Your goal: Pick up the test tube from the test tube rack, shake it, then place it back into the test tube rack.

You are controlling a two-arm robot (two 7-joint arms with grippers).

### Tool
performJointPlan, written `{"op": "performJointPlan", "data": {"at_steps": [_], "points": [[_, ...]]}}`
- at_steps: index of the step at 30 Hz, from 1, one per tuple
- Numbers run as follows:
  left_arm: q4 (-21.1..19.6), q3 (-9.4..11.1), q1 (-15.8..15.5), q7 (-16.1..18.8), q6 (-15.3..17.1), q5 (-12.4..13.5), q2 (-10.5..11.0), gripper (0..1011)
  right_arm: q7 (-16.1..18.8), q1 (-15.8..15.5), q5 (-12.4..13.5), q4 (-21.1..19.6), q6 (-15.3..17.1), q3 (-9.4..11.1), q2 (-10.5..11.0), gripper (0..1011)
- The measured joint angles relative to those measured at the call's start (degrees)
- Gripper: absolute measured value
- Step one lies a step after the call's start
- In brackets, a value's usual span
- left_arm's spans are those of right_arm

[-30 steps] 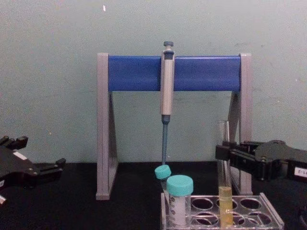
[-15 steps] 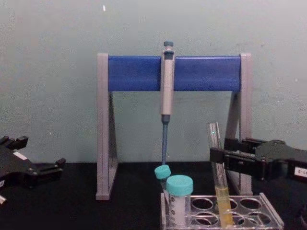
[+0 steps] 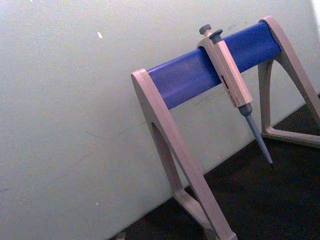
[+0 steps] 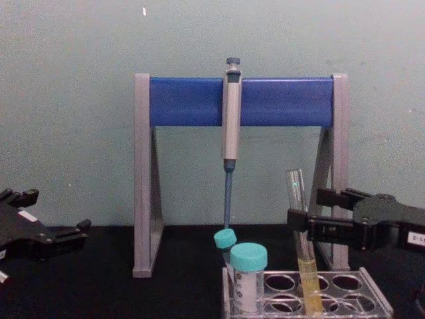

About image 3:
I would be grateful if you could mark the grey pipette with blue tip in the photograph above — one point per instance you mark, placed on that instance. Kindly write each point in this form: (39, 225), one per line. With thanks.
(231, 75)

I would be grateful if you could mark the grey pipette stand blue bar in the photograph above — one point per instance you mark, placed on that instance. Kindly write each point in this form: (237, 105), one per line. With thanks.
(185, 80)

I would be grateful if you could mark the black table cloth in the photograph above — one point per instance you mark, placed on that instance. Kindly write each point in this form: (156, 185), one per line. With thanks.
(262, 200)

